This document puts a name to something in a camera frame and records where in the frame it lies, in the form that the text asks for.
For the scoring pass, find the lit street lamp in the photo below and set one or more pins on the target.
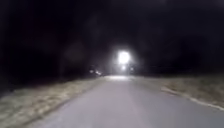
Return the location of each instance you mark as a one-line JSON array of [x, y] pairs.
[[124, 57]]

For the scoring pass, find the vehicle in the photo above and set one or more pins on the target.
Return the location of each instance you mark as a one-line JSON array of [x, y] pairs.
[[95, 71]]

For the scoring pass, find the grey asphalt road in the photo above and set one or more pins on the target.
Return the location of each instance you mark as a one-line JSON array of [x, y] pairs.
[[116, 106]]

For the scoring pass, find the dry grass verge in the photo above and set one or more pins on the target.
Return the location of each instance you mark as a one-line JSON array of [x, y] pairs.
[[196, 88], [33, 101]]

